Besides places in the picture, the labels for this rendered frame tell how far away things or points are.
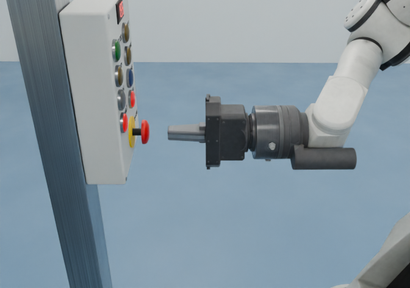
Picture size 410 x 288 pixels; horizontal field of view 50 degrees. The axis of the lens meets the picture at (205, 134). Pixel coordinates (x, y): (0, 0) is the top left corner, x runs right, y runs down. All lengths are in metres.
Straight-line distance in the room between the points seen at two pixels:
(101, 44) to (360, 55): 0.46
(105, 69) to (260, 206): 1.44
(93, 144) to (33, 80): 0.12
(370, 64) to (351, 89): 0.11
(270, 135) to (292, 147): 0.04
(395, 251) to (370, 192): 1.37
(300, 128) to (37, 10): 0.40
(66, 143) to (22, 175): 1.65
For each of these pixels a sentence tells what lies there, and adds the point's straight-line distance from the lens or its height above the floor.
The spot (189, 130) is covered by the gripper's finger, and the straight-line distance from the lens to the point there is 0.70.
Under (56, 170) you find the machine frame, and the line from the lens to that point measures 0.68.
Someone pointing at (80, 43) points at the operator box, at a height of 1.05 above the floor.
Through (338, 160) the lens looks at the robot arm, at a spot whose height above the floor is 0.85.
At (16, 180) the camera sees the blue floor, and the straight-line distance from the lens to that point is 2.27.
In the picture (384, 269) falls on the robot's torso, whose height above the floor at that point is 0.67.
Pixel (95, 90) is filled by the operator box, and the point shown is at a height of 0.98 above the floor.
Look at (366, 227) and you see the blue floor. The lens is 1.95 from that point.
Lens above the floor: 1.22
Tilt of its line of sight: 30 degrees down
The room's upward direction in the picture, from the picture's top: straight up
